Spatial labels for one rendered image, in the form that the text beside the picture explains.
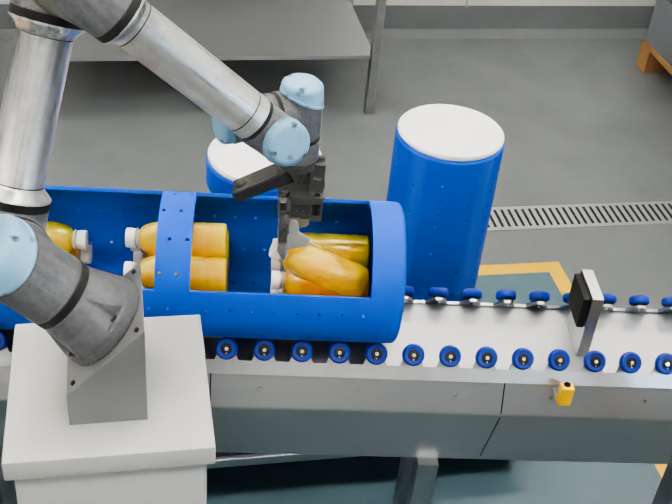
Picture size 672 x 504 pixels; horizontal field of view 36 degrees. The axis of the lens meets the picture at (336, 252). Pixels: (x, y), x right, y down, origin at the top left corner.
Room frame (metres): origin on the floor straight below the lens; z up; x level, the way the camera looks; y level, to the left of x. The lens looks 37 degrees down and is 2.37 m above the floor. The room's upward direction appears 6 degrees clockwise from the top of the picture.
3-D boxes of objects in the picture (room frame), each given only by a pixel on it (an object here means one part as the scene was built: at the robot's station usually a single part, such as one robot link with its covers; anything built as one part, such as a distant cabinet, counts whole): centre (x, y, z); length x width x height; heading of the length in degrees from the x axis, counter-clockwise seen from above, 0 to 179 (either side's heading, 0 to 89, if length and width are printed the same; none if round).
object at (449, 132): (2.37, -0.26, 1.03); 0.28 x 0.28 x 0.01
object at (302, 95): (1.59, 0.09, 1.48); 0.09 x 0.08 x 0.11; 119
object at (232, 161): (2.16, 0.20, 1.03); 0.28 x 0.28 x 0.01
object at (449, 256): (2.37, -0.26, 0.59); 0.28 x 0.28 x 0.88
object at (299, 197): (1.59, 0.08, 1.33); 0.09 x 0.08 x 0.12; 96
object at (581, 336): (1.70, -0.52, 1.00); 0.10 x 0.04 x 0.15; 6
